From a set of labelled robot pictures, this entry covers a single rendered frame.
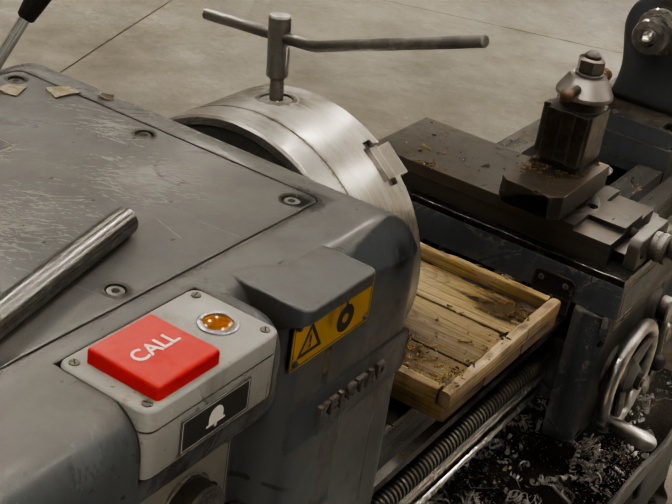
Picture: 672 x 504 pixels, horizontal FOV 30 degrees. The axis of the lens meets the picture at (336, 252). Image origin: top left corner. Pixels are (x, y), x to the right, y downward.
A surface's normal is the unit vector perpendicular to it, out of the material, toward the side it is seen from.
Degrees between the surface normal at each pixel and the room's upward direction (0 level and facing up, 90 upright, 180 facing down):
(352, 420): 89
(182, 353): 0
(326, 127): 18
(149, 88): 0
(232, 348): 0
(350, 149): 29
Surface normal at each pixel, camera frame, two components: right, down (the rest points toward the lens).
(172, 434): 0.82, 0.37
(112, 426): 0.66, -0.38
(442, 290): 0.14, -0.87
